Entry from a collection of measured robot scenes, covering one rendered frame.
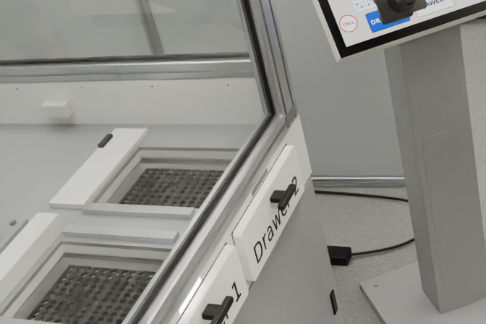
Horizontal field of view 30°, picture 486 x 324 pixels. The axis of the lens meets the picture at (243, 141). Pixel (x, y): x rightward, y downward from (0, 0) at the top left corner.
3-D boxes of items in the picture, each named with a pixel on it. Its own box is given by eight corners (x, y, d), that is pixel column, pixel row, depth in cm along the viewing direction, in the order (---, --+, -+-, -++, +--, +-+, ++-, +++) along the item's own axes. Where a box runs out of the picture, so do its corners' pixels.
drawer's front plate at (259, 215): (305, 189, 184) (294, 144, 179) (254, 283, 162) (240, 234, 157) (296, 189, 185) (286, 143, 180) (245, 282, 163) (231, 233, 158)
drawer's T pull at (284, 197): (296, 188, 171) (295, 182, 170) (283, 212, 165) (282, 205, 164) (279, 187, 172) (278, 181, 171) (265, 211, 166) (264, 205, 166)
